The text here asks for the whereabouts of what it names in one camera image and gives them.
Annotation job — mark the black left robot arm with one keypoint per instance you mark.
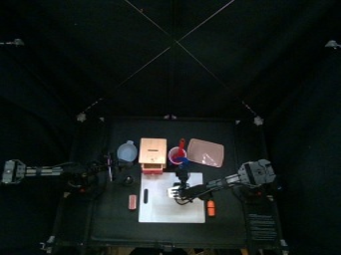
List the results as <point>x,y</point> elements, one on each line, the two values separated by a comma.
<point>42,171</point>

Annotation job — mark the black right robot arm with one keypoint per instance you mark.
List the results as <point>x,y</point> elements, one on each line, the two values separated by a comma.
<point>249,174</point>

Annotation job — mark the white cutting board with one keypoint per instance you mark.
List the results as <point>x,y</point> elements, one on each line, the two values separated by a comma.
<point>170,209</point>

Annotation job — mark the pink toy sushi piece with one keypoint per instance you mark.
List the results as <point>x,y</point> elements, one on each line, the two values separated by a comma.
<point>133,202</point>

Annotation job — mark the pink rectangular plate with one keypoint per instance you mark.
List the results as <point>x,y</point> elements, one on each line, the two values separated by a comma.
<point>205,152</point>

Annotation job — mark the blue toy scoop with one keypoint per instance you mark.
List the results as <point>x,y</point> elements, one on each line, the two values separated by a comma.
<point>183,161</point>

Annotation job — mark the wooden box with red drawer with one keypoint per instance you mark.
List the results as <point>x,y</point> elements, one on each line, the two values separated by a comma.
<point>153,153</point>

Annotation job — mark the red toy cup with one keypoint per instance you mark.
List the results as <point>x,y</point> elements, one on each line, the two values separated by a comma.
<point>175,153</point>

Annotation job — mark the white printed label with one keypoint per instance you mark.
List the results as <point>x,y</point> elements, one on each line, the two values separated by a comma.
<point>262,227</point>

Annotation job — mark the silver frame clamp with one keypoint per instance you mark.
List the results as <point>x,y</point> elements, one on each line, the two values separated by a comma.
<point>258,120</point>
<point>169,117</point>
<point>332,44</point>
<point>16,42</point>
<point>80,117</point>

